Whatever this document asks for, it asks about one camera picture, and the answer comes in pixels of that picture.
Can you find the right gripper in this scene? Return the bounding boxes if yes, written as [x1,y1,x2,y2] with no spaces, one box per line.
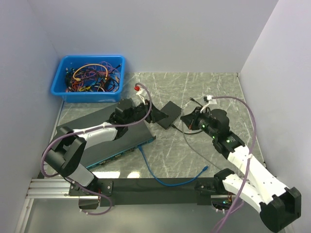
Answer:
[181,106,218,138]

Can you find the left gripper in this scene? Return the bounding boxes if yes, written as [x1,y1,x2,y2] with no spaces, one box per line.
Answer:
[125,99,169,124]

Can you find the small black network switch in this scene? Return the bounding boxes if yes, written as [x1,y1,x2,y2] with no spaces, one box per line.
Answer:
[158,101,182,130]

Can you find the blue ethernet cable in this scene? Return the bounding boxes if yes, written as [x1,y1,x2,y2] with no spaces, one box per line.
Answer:
[138,146,210,186]

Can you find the large black network switch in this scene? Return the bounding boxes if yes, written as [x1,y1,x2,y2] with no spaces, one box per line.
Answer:
[55,98,156,169]

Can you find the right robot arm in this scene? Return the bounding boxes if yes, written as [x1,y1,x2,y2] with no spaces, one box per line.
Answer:
[180,107,301,233]

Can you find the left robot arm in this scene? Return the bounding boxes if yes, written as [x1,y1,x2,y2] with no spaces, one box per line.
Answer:
[41,99,168,195]

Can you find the blue plastic bin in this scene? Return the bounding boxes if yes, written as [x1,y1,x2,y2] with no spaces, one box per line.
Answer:
[51,55,125,103]

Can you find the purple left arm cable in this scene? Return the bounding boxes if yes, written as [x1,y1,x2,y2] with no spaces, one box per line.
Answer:
[40,83,153,216]

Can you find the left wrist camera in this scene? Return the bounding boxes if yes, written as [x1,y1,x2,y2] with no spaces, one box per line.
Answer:
[134,84,148,105]

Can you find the tangled cables in bin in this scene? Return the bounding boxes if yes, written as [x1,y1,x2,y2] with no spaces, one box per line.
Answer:
[64,61,121,93]

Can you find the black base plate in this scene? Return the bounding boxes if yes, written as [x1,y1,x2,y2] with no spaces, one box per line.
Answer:
[69,177,234,210]

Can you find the aluminium rail frame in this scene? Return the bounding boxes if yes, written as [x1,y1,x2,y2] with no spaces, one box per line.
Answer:
[14,99,292,233]

